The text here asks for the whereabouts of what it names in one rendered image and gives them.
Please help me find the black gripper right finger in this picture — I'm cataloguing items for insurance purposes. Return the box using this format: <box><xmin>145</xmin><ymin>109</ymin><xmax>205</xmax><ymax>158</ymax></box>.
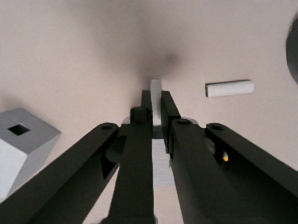
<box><xmin>161</xmin><ymin>91</ymin><xmax>298</xmax><ymax>224</ymax></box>

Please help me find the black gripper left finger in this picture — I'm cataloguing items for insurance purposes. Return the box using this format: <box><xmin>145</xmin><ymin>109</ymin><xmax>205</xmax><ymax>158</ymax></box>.
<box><xmin>0</xmin><ymin>90</ymin><xmax>156</xmax><ymax>224</ymax></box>

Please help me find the white cylindrical pin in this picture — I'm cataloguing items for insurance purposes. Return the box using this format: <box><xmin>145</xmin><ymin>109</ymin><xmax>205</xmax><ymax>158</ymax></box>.
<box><xmin>205</xmin><ymin>80</ymin><xmax>253</xmax><ymax>97</ymax></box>

